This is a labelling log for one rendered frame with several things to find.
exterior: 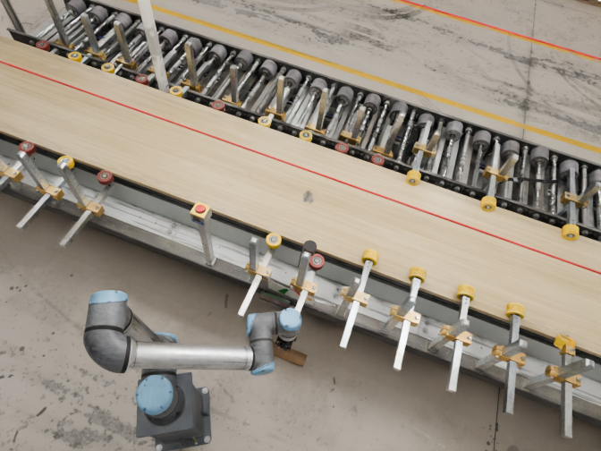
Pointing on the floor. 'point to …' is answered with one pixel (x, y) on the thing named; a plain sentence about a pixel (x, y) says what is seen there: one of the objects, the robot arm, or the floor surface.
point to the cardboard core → (290, 355)
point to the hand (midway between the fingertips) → (285, 341)
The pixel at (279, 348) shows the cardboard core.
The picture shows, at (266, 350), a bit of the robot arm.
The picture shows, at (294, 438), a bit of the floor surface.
